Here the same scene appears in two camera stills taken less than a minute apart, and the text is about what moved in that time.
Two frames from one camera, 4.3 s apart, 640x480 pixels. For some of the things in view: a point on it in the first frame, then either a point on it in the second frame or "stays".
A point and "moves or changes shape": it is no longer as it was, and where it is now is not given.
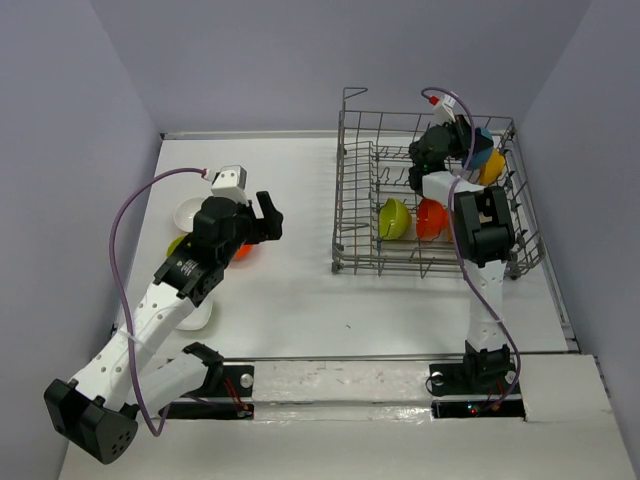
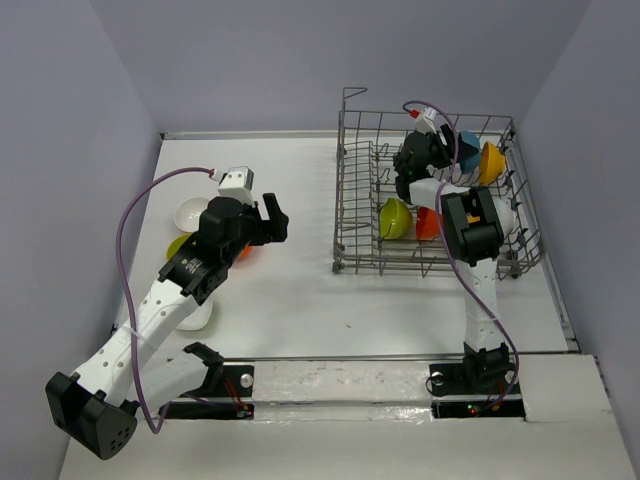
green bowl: x=174 y=244 stays
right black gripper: x=463 y=130 to x=445 y=149
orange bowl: x=431 y=219 stays
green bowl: x=395 y=219 stays
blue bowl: x=482 y=150 moves or changes shape
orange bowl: x=244 y=250 stays
